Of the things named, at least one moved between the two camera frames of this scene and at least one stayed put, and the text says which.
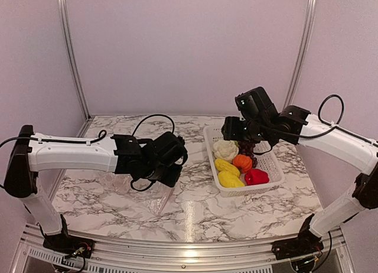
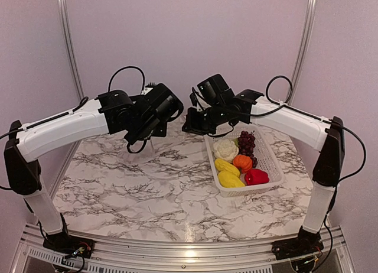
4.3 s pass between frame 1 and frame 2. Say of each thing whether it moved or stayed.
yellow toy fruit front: stayed
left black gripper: moved
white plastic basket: stayed
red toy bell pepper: stayed
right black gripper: moved
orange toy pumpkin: stayed
